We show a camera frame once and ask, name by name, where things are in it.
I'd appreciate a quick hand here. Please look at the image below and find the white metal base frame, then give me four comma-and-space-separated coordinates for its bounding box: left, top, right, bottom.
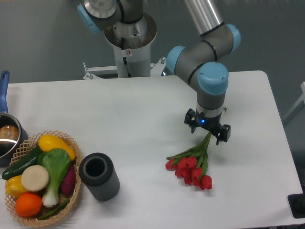
82, 57, 173, 80

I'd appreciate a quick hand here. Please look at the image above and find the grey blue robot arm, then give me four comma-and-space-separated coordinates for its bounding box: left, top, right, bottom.
77, 0, 241, 142

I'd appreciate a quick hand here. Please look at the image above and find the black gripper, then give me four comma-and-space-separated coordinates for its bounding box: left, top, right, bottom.
184, 108, 231, 145

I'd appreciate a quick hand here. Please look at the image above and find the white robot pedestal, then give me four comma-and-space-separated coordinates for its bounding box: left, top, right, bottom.
104, 13, 157, 78

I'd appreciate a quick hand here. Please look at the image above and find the blue handled saucepan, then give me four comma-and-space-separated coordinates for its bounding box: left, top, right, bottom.
0, 71, 28, 167

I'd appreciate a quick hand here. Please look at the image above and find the green bok choy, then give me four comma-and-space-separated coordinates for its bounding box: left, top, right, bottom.
37, 148, 71, 208

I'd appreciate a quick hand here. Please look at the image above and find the yellow squash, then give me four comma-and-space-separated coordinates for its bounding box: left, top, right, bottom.
38, 134, 76, 161

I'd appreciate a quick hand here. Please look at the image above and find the orange fruit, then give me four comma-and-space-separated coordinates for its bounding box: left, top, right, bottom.
15, 192, 42, 218

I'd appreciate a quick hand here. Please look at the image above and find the green chili pepper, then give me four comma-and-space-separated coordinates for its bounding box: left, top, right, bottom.
38, 198, 70, 220

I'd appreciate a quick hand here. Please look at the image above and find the red tulip bouquet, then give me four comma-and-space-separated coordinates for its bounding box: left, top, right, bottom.
165, 131, 214, 190

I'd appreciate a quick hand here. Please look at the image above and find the beige round disc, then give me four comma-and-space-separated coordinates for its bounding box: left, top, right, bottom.
21, 165, 49, 192

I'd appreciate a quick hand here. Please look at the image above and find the white frame at right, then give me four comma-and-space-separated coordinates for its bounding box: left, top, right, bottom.
282, 82, 305, 126

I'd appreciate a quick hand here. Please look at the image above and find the dark grey ribbed vase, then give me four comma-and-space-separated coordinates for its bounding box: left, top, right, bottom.
79, 152, 120, 201

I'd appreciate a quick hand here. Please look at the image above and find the woven wicker basket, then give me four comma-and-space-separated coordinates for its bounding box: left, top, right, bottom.
5, 130, 81, 228

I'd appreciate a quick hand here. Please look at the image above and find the black device at edge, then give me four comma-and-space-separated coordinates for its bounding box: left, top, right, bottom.
287, 193, 305, 219

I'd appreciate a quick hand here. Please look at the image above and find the dark green cucumber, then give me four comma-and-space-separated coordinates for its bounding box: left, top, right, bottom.
1, 146, 42, 180

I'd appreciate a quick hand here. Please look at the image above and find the black cable on pedestal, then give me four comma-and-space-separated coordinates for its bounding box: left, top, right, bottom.
120, 37, 132, 78

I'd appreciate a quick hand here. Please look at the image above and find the purple sweet potato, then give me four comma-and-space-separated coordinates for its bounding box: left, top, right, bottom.
60, 165, 76, 196

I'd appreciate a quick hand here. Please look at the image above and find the yellow bell pepper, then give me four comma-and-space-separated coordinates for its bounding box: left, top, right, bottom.
5, 175, 28, 198

